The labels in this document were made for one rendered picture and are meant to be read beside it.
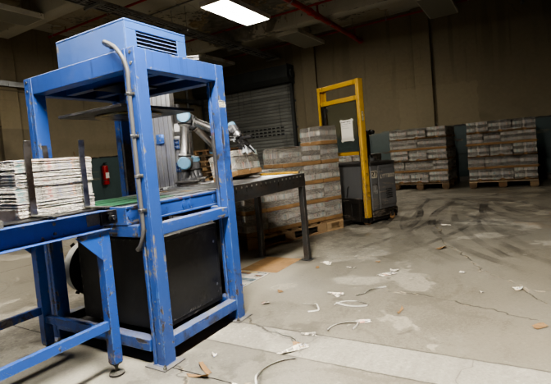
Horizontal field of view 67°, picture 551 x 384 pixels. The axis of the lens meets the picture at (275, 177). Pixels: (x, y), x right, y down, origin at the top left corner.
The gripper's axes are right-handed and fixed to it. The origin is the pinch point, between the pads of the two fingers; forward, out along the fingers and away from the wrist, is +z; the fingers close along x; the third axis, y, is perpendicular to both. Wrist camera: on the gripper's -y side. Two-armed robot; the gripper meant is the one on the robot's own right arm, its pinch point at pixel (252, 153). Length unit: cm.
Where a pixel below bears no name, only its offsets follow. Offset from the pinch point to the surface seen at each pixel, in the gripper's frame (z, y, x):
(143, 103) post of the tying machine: 6, -62, 168
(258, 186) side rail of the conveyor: 41, -16, 47
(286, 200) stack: 36, 51, -94
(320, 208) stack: 61, 44, -140
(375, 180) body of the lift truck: 64, -8, -214
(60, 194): 21, -13, 194
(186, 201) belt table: 42, -21, 130
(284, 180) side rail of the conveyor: 40.1, -16.1, 7.4
